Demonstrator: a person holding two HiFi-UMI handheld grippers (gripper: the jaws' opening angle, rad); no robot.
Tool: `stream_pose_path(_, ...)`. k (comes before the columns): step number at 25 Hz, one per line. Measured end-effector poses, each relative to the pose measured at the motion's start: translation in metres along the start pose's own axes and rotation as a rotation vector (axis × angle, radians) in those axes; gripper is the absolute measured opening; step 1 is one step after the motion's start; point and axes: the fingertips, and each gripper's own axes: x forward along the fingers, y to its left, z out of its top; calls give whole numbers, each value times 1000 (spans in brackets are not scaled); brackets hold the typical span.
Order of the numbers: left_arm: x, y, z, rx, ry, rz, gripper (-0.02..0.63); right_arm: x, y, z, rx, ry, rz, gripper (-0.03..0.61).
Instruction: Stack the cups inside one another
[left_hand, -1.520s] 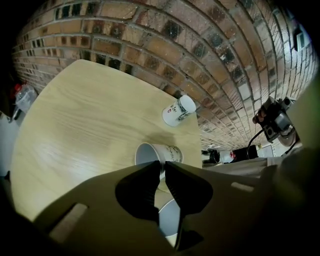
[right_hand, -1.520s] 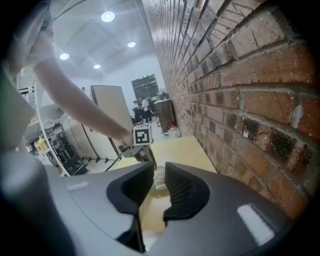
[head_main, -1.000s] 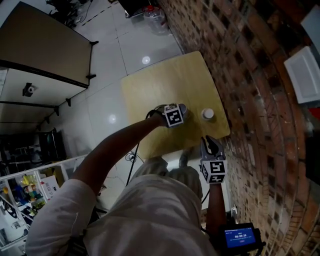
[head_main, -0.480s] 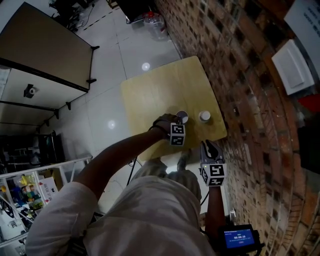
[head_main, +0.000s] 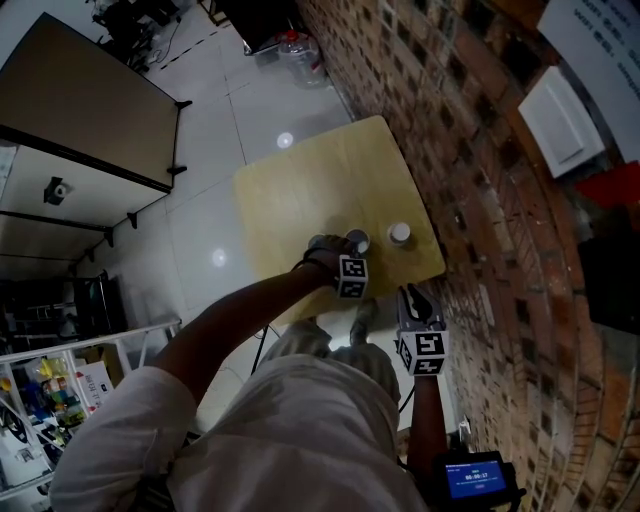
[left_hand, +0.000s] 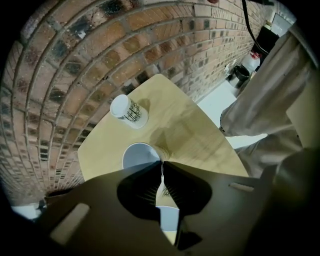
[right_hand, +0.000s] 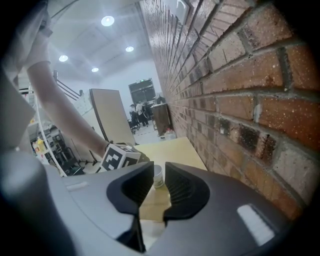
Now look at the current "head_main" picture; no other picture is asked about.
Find patterned white sheet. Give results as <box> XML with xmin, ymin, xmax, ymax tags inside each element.
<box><xmin>0</xmin><ymin>144</ymin><xmax>19</xmax><ymax>201</ymax></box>

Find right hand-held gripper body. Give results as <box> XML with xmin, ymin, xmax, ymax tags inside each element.
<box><xmin>393</xmin><ymin>319</ymin><xmax>450</xmax><ymax>377</ymax></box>

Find white paper notice with text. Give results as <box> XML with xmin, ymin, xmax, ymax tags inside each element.
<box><xmin>537</xmin><ymin>0</ymin><xmax>640</xmax><ymax>164</ymax></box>

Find person's beige trousers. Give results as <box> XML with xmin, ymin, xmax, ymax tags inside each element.
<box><xmin>259</xmin><ymin>319</ymin><xmax>401</xmax><ymax>406</ymax></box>

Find brown partition panel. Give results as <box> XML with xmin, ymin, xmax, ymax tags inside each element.
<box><xmin>0</xmin><ymin>12</ymin><xmax>194</xmax><ymax>194</ymax></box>

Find dark cabinet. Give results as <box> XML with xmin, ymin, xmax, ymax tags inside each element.
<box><xmin>227</xmin><ymin>0</ymin><xmax>311</xmax><ymax>56</ymax></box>

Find person's left forearm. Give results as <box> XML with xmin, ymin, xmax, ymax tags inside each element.
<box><xmin>154</xmin><ymin>262</ymin><xmax>336</xmax><ymax>401</ymax></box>

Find pile of colourful small items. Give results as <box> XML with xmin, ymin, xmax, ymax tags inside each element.
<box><xmin>0</xmin><ymin>357</ymin><xmax>86</xmax><ymax>441</ymax></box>

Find white sign red print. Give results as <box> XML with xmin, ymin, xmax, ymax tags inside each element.
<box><xmin>74</xmin><ymin>360</ymin><xmax>114</xmax><ymax>414</ymax></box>

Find black wall display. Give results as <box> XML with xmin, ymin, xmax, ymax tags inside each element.
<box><xmin>577</xmin><ymin>234</ymin><xmax>640</xmax><ymax>324</ymax></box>

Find white metal shelf rack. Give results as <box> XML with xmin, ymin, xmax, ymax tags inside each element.
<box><xmin>0</xmin><ymin>319</ymin><xmax>182</xmax><ymax>496</ymax></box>

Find clear water jug red cap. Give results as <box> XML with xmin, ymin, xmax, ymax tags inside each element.
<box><xmin>277</xmin><ymin>28</ymin><xmax>326</xmax><ymax>90</ymax></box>

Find white wall switch box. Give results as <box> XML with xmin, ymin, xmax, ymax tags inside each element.
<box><xmin>517</xmin><ymin>65</ymin><xmax>606</xmax><ymax>179</ymax></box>

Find small black birdhouse box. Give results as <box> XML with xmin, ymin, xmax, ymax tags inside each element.
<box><xmin>43</xmin><ymin>175</ymin><xmax>74</xmax><ymax>205</ymax></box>

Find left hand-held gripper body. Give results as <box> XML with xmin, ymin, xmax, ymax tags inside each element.
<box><xmin>334</xmin><ymin>254</ymin><xmax>371</xmax><ymax>301</ymax></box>

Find small wooden rack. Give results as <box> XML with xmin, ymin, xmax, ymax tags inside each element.
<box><xmin>199</xmin><ymin>0</ymin><xmax>231</xmax><ymax>26</ymax></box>

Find person's right forearm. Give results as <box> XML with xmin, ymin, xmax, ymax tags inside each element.
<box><xmin>407</xmin><ymin>374</ymin><xmax>448</xmax><ymax>474</ymax></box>

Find person's grey shoe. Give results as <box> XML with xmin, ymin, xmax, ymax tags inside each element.
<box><xmin>349</xmin><ymin>299</ymin><xmax>380</xmax><ymax>346</ymax></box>

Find black device blue screen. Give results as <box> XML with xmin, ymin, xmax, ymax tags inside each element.
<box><xmin>432</xmin><ymin>450</ymin><xmax>521</xmax><ymax>512</ymax></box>

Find red tape strip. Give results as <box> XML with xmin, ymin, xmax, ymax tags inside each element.
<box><xmin>574</xmin><ymin>162</ymin><xmax>640</xmax><ymax>209</ymax></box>

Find person's left hand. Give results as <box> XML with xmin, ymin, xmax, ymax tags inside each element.
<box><xmin>302</xmin><ymin>234</ymin><xmax>354</xmax><ymax>287</ymax></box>

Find person's white shirt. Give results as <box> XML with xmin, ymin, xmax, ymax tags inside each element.
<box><xmin>49</xmin><ymin>352</ymin><xmax>431</xmax><ymax>512</ymax></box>

